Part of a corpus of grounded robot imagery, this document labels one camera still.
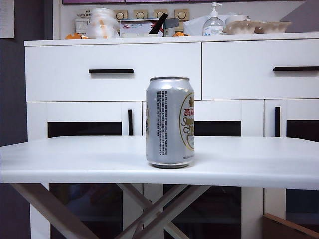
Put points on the silver beer can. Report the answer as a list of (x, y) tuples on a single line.
[(167, 119)]

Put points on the white wall switch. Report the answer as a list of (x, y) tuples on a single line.
[(81, 25)]

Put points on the clear hand sanitizer pump bottle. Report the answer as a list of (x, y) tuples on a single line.
[(213, 25)]

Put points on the orange packet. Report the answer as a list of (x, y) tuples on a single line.
[(180, 34), (74, 36)]

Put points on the white table leg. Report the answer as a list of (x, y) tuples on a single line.
[(49, 209), (134, 196), (174, 199)]

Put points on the white drawer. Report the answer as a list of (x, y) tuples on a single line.
[(62, 84), (236, 74)]

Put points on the white paper sheet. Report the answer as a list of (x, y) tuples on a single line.
[(7, 20)]

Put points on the white box with red print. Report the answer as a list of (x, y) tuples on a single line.
[(134, 27)]

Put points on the white bowl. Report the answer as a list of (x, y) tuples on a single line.
[(236, 18)]

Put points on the white wall socket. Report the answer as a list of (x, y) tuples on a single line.
[(83, 13)]

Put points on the cream egg carton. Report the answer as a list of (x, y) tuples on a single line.
[(239, 28)]

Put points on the purple wall poster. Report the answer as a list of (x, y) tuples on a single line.
[(157, 1), (249, 0), (94, 1)]

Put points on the white sideboard cabinet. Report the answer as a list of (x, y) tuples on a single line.
[(74, 42)]

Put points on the gold wall dimmer knob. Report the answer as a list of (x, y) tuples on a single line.
[(140, 15), (160, 13), (121, 15), (182, 15)]

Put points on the white plastic bag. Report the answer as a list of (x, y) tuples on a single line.
[(102, 25), (194, 26)]

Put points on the grey card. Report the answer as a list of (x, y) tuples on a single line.
[(172, 23)]

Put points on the black flat bar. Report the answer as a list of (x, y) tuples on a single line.
[(157, 26)]

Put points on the brown cardboard sheet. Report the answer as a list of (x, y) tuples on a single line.
[(279, 229)]

